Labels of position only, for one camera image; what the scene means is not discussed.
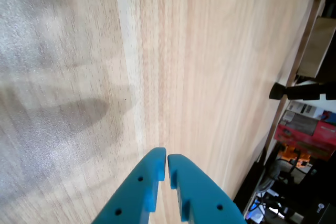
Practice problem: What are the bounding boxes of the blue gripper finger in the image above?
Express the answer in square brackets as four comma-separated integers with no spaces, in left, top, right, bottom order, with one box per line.
[167,153,247,224]
[91,147,167,224]

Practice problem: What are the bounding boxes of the red plastic crate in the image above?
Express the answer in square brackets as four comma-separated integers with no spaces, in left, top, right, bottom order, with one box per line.
[274,118,336,161]

